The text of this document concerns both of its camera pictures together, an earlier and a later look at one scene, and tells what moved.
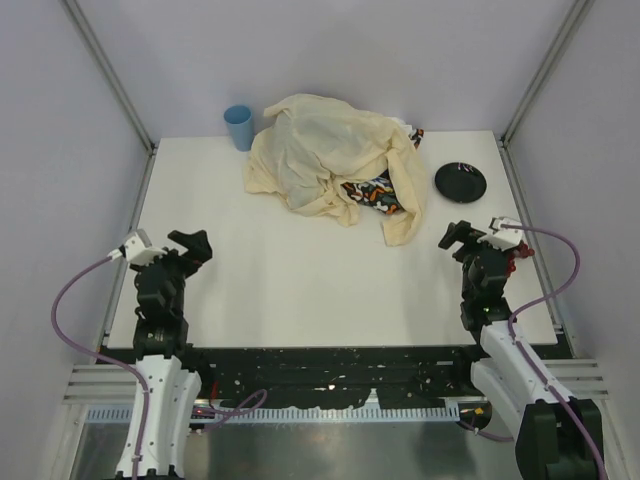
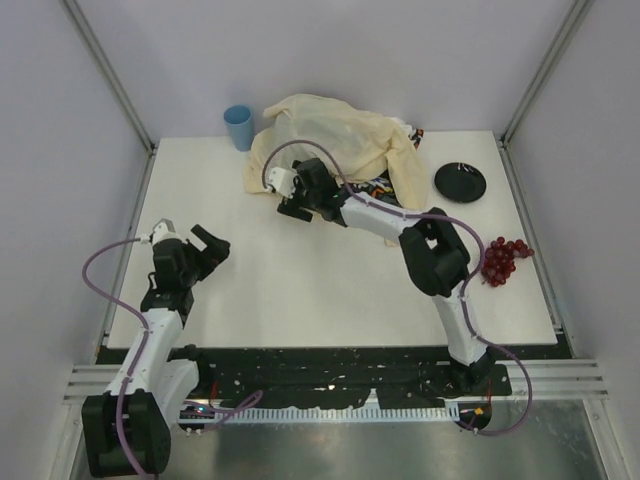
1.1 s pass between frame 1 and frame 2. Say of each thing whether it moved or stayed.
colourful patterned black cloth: stayed
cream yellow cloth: stayed
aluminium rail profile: stayed
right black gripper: moved
